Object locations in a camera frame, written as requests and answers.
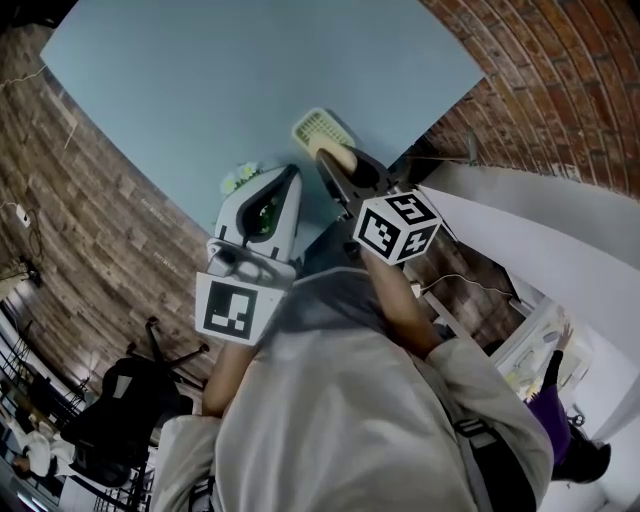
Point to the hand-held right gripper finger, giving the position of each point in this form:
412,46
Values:
370,172
340,182

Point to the light green soap dish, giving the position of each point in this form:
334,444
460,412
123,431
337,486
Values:
312,127

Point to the person's left forearm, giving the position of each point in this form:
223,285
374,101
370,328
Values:
225,380

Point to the beige soap bar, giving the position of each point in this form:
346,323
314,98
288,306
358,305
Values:
340,155

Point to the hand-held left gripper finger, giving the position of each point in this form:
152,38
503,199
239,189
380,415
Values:
227,220
290,225

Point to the person's grey sweatshirt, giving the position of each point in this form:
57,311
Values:
340,400

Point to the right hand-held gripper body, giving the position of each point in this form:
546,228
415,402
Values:
395,227

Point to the black office chair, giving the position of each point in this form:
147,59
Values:
125,400

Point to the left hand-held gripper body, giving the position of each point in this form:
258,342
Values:
225,310

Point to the person's right forearm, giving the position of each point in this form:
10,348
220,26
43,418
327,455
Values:
395,300

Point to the potted white flower plant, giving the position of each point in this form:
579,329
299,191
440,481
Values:
245,172

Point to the white power adapter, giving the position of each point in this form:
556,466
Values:
22,214
417,290

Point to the white shelf unit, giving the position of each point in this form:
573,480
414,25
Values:
530,350

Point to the light blue table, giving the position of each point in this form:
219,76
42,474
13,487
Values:
200,75

